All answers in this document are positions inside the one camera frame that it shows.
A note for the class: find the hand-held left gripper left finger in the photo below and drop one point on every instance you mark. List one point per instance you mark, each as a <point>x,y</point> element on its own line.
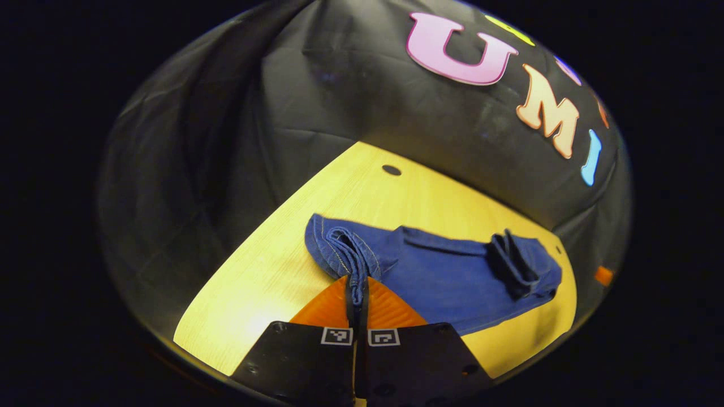
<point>350,314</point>

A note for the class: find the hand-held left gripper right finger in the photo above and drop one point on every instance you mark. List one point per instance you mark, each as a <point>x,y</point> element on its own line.
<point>365,312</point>

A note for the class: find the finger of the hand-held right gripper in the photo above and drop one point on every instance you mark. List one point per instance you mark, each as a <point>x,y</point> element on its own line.
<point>603,275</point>

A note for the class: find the blue denim jeans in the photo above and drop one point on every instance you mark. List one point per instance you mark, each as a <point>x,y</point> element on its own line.
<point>441,271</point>

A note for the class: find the black backdrop cloth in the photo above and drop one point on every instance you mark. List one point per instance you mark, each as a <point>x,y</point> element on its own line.
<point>339,102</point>

